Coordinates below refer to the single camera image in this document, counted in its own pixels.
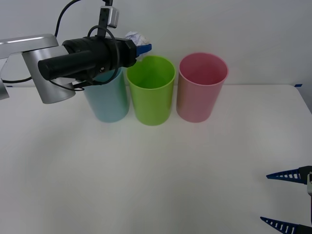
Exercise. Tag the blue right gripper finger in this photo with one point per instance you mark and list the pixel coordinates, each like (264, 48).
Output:
(280, 223)
(290, 174)

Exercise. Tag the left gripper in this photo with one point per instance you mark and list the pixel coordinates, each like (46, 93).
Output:
(123, 53)

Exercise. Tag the white paper ball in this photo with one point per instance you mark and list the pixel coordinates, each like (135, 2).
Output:
(135, 37)

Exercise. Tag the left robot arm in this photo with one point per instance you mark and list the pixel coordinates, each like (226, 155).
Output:
(48, 80)

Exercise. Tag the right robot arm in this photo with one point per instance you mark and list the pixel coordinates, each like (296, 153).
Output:
(309, 182)

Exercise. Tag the green plastic bin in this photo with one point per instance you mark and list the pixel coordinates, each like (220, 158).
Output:
(152, 107)

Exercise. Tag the pale blue plastic bin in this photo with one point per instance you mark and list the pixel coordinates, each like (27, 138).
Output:
(109, 102)

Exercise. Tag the pink plastic bin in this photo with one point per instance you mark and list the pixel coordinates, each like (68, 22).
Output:
(197, 102)

